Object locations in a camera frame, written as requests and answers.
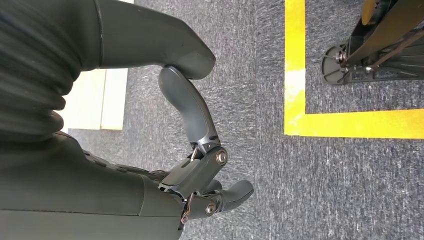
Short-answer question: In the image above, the pale wooden desk leg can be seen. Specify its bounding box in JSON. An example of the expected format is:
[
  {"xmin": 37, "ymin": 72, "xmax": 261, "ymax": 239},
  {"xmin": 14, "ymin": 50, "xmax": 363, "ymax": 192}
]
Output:
[{"xmin": 56, "ymin": 67, "xmax": 129, "ymax": 131}]

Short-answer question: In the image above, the yellow floor tape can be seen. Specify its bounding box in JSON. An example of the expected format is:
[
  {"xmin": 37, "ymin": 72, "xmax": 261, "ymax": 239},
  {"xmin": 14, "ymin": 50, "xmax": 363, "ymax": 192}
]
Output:
[{"xmin": 284, "ymin": 0, "xmax": 424, "ymax": 140}]

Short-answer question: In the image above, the black metal stand base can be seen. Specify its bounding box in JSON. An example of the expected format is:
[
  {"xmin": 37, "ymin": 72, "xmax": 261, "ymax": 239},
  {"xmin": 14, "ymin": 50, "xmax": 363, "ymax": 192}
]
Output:
[{"xmin": 321, "ymin": 0, "xmax": 424, "ymax": 86}]

